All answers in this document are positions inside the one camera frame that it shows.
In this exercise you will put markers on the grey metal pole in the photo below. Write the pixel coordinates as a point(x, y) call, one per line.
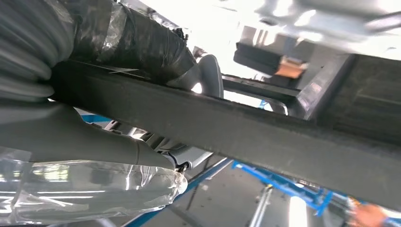
point(261, 206)

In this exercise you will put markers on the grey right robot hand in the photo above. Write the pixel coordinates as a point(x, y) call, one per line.
point(62, 137)

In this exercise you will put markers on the brown cardboard piece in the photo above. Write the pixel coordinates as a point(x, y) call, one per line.
point(291, 70)

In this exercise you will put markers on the blue metal shelf rack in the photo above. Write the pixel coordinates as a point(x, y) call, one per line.
point(282, 185)

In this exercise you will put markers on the grey stamped metal panel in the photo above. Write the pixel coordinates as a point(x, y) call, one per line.
point(329, 25)

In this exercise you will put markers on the black box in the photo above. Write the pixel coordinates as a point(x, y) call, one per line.
point(253, 58)

